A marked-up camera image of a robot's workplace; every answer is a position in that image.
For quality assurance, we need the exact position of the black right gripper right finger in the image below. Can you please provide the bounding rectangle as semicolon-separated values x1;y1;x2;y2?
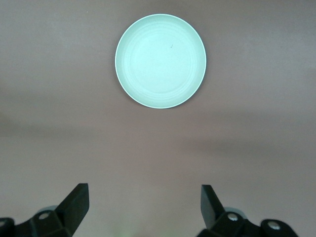
199;184;297;237

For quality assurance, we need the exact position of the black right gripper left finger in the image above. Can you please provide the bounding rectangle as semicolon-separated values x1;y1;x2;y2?
0;183;89;237

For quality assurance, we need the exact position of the brown table cloth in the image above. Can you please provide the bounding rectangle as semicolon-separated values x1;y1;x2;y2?
0;0;316;237

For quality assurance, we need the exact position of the pale green plate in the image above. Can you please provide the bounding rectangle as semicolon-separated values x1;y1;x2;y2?
115;13;207;110

